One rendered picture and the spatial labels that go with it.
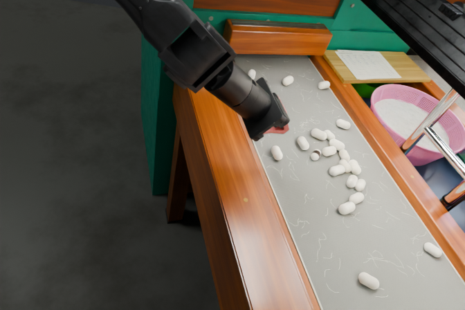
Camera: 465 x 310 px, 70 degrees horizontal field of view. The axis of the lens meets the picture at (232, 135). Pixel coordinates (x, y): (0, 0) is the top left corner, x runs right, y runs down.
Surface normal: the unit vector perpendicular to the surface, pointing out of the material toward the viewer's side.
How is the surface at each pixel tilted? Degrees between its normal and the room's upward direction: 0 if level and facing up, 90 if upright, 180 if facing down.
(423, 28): 58
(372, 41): 90
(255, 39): 90
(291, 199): 0
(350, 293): 0
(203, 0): 90
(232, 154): 0
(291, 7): 90
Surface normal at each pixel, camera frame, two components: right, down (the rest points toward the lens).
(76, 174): 0.20, -0.67
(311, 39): 0.27, 0.74
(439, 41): -0.69, -0.30
